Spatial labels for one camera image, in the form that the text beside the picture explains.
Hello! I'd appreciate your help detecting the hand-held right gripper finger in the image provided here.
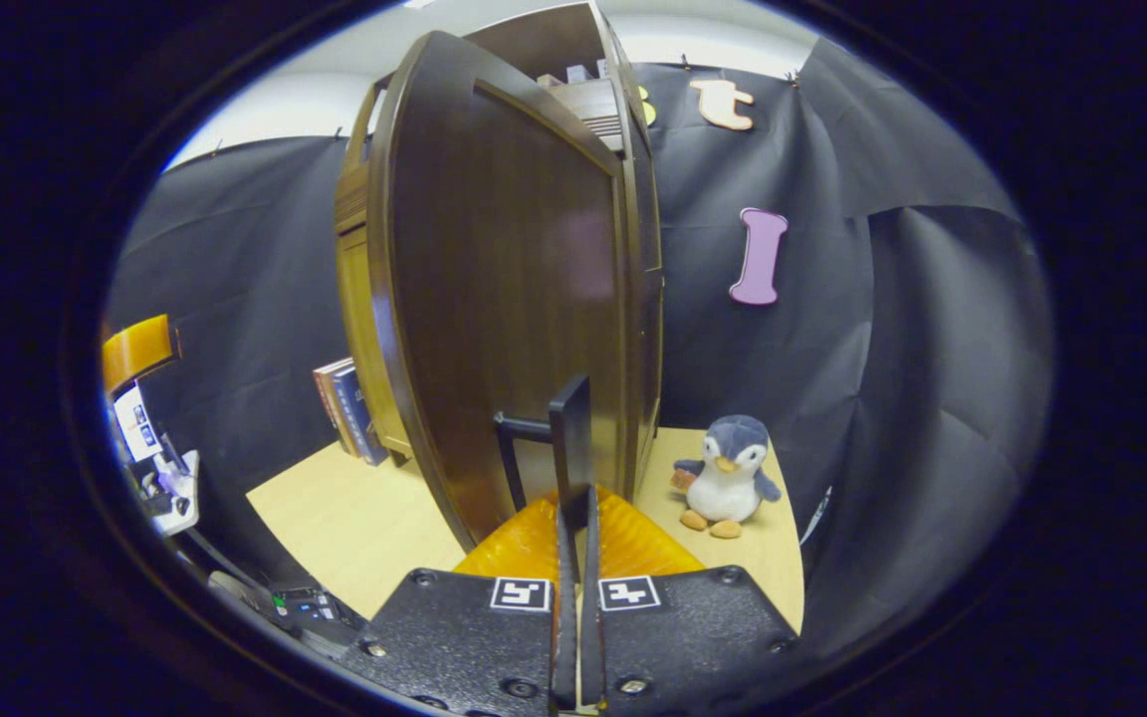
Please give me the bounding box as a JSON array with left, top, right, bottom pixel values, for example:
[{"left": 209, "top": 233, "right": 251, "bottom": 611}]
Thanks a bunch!
[
  {"left": 581, "top": 483, "right": 802, "bottom": 717},
  {"left": 340, "top": 486, "right": 579, "bottom": 717}
]

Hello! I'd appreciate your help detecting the wooden shoe cabinet door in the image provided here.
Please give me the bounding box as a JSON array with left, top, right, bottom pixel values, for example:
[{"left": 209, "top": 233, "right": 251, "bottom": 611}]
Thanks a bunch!
[
  {"left": 338, "top": 227, "right": 413, "bottom": 459},
  {"left": 366, "top": 30, "right": 636, "bottom": 554}
]

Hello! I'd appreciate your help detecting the wooden double-door shoe cabinet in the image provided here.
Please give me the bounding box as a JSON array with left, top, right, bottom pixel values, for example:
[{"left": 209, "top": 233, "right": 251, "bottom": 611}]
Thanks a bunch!
[{"left": 333, "top": 0, "right": 666, "bottom": 469}]

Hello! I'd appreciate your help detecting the white panel with blue squares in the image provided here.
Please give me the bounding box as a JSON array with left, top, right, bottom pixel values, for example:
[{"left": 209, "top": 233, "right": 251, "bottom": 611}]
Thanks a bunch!
[{"left": 114, "top": 383, "right": 164, "bottom": 461}]

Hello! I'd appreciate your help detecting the black electronic device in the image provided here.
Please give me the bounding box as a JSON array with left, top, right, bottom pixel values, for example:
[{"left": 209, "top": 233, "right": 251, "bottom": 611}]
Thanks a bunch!
[{"left": 207, "top": 570, "right": 367, "bottom": 653}]

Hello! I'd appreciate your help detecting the blue book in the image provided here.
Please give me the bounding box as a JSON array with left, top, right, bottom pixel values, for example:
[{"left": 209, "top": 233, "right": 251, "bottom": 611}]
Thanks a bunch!
[{"left": 333, "top": 364, "right": 390, "bottom": 467}]

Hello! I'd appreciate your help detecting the penguin plush toy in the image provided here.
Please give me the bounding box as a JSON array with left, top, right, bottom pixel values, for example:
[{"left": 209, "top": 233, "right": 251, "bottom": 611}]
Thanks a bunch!
[{"left": 671, "top": 414, "right": 784, "bottom": 541}]

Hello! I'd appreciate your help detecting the black backdrop cloth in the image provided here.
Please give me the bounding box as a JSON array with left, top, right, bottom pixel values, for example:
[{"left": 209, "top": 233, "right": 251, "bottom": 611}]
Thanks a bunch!
[{"left": 101, "top": 40, "right": 1054, "bottom": 658}]

